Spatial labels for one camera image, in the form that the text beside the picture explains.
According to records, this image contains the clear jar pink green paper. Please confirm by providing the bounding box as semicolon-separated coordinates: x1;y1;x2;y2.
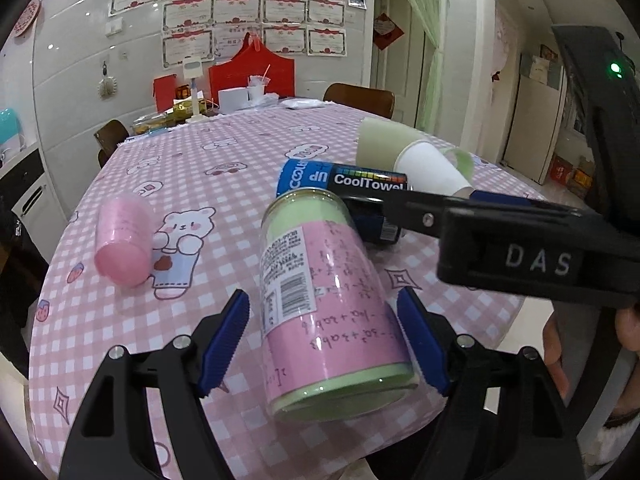
260;188;418;422

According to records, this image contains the white paper cup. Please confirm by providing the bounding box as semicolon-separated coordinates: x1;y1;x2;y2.
394;141;474;198

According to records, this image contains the pale green paper cup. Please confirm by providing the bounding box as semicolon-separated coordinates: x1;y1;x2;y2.
356;116;428;171

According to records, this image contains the pink plastic cup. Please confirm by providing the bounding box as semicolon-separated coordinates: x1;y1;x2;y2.
94;194;154;288

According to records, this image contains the plastic cup with straw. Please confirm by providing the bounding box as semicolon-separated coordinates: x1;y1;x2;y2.
247;64;271;101

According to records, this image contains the person's hand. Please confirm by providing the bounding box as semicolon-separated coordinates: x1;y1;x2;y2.
541;306;640;424

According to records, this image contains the blue CoolTowel can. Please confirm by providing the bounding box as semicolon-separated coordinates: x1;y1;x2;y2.
276;159;409;246

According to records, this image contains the brown chair right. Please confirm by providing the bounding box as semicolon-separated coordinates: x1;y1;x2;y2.
323;82;395;119

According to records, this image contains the brown chair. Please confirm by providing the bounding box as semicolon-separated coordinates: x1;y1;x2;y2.
93;119;129;168
323;82;395;119

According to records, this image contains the white refrigerator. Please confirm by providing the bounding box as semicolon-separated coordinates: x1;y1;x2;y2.
502;53;567;184

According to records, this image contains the white plastic bag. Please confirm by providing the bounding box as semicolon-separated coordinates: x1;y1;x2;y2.
280;98;326;110

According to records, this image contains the red diamond door decoration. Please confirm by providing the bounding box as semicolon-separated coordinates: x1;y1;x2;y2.
373;13;405;51

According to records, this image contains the pink checkered tablecloth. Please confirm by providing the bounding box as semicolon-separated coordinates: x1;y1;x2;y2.
28;101;551;480

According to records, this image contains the white box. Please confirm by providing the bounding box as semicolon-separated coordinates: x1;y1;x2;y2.
218;87;250;114

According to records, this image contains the green door curtain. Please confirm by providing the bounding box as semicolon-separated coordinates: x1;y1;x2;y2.
408;0;447;134

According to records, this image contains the red gift bag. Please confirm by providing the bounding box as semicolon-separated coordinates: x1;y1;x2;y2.
208;32;295;104

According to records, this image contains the white desk lamp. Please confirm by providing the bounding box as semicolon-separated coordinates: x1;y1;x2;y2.
182;56;206;124

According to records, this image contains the brown chair left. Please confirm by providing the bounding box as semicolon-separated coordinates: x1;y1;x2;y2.
93;119;129;168

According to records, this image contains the small red box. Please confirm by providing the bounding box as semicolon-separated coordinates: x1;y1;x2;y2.
152;74;177;113

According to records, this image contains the teal kettle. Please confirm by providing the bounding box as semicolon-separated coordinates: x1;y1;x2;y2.
0;108;24;156

